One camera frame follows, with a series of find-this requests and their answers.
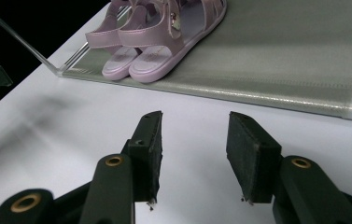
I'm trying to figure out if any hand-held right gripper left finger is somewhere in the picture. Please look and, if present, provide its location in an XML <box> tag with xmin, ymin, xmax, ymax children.
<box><xmin>120</xmin><ymin>110</ymin><xmax>164</xmax><ymax>203</ymax></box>

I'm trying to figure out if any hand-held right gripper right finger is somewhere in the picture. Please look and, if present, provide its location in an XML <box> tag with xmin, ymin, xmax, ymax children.
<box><xmin>226</xmin><ymin>111</ymin><xmax>283</xmax><ymax>205</ymax></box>

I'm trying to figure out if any pink child sandal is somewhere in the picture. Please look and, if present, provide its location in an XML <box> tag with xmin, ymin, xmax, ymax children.
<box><xmin>84</xmin><ymin>0</ymin><xmax>149</xmax><ymax>81</ymax></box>
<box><xmin>117</xmin><ymin>0</ymin><xmax>229</xmax><ymax>84</ymax></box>

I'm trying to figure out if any grey metal shoe rack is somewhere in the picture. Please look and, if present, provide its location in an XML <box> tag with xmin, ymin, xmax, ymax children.
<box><xmin>0</xmin><ymin>0</ymin><xmax>352</xmax><ymax>125</ymax></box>

